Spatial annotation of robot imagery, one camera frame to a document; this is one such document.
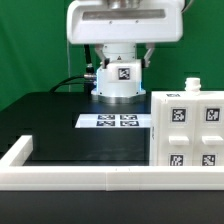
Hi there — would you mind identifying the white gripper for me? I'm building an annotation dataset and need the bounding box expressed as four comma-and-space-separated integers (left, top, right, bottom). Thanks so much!
66, 0, 184, 69

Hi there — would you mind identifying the white cabinet top block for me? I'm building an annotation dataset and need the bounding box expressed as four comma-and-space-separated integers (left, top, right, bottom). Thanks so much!
98, 60, 142, 85

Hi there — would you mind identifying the white cabinet door panel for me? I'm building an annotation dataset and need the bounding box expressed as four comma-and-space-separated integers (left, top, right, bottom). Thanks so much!
162, 102, 195, 166
196, 103, 224, 166

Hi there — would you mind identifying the white cabinet body box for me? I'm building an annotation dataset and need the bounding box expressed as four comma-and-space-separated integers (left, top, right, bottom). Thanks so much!
149, 78, 224, 166

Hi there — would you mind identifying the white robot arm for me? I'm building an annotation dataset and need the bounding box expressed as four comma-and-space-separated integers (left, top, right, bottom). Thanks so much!
66, 0, 191, 103

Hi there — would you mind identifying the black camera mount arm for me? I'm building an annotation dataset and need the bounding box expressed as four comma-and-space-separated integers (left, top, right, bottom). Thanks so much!
84, 44, 95, 81

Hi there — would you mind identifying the white cable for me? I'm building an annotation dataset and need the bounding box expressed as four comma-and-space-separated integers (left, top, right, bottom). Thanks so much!
67, 44, 72, 93

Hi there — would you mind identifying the black cable bundle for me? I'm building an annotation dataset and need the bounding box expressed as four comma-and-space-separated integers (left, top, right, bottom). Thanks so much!
49, 75, 97, 93

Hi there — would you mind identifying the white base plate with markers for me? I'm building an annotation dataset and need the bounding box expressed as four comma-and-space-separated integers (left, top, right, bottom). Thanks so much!
75, 114, 151, 128

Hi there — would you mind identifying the white U-shaped fence frame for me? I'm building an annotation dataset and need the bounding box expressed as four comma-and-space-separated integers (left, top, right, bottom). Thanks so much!
0, 135, 224, 191

